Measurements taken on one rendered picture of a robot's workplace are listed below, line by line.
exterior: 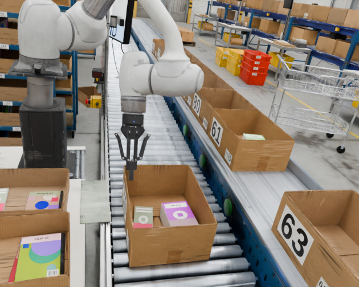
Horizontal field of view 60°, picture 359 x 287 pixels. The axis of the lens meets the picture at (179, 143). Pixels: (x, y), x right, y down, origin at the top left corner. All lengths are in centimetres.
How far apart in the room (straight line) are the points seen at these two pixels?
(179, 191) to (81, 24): 85
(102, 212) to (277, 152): 84
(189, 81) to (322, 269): 67
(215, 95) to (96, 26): 102
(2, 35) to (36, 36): 109
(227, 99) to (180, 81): 123
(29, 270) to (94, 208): 39
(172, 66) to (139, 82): 12
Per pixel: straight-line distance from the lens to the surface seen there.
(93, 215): 134
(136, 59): 107
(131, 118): 107
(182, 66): 100
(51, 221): 123
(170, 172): 139
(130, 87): 106
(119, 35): 221
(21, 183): 152
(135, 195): 143
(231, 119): 181
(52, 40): 140
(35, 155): 155
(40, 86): 146
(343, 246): 128
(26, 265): 112
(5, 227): 126
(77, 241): 124
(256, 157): 150
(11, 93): 255
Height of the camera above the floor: 161
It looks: 26 degrees down
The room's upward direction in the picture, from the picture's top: 8 degrees clockwise
